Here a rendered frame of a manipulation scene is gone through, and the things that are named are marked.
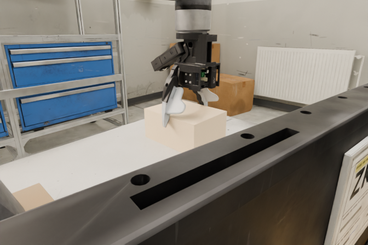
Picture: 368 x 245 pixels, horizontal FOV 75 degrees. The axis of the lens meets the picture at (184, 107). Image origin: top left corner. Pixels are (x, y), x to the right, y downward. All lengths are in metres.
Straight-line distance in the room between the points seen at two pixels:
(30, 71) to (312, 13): 2.71
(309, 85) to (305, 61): 0.27
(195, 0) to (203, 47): 0.09
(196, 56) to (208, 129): 0.16
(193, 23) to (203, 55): 0.07
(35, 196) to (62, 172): 0.11
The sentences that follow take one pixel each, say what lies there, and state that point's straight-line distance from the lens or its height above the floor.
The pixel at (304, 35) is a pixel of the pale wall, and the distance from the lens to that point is 3.10.
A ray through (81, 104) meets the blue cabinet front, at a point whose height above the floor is 0.42.
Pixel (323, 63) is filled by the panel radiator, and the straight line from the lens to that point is 2.95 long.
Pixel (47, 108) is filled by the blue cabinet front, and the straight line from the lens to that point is 1.92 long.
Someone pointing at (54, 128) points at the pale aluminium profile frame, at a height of 0.29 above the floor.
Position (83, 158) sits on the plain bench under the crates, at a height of 0.70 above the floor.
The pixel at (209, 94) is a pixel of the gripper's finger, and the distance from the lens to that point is 0.58.
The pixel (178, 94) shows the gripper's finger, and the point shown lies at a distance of 0.51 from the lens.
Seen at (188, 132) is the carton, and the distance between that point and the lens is 0.50.
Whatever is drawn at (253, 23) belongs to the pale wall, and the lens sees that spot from 3.34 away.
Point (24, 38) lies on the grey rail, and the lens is 1.82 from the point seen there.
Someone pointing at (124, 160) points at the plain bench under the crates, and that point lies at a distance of 0.52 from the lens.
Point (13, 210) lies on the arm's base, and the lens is 0.33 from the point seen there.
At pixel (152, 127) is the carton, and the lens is 0.58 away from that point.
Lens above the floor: 0.95
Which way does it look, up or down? 18 degrees down
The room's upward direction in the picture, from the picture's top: straight up
